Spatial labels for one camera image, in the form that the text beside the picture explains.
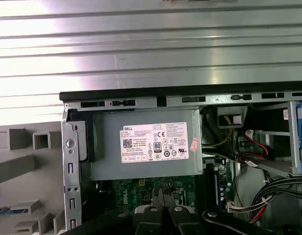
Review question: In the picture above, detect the grey parts rack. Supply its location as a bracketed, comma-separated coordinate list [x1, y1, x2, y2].
[0, 126, 66, 235]

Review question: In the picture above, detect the blue RAM stick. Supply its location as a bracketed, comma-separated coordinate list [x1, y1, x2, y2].
[0, 207, 27, 215]
[214, 171, 222, 207]

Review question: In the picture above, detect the grey power supply unit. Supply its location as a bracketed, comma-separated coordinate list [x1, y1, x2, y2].
[78, 109, 203, 182]

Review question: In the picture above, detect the black cable bundle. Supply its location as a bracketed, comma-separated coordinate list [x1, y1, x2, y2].
[252, 176, 302, 222]

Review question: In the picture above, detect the black and silver PC case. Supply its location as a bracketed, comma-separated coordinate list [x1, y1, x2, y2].
[59, 83, 302, 235]

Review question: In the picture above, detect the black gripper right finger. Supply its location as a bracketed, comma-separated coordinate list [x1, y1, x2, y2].
[165, 206, 273, 235]

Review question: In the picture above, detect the red and black wire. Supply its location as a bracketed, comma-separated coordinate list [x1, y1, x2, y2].
[238, 141, 276, 164]

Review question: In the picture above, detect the green motherboard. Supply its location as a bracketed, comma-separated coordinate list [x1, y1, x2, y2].
[92, 156, 236, 222]

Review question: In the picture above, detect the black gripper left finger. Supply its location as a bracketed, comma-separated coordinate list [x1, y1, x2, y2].
[64, 206, 165, 235]

